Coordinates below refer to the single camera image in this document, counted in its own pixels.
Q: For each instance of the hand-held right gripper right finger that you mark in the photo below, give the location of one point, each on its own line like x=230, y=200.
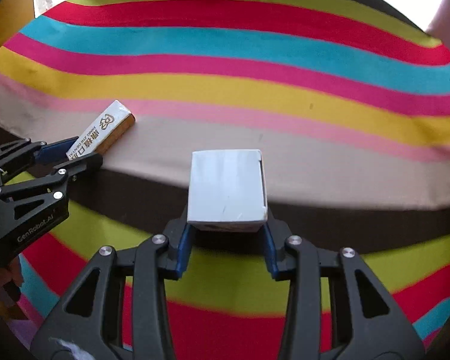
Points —
x=270, y=249

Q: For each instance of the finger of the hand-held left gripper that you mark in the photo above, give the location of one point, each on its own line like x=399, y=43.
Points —
x=56, y=150
x=80, y=167

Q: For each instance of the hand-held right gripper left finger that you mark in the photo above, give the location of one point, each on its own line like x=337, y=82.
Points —
x=183, y=249

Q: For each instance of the slim white and gold box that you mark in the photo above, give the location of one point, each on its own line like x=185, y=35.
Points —
x=105, y=127

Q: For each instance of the grey-white carton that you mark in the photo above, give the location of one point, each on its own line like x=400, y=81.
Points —
x=225, y=187

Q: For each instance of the person's left hand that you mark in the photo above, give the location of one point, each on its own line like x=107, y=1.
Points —
x=17, y=273

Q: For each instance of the yellow leather sofa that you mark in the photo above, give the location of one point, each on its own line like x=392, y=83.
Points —
x=7, y=18

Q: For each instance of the striped colourful tablecloth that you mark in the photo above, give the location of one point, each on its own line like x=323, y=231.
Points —
x=247, y=82

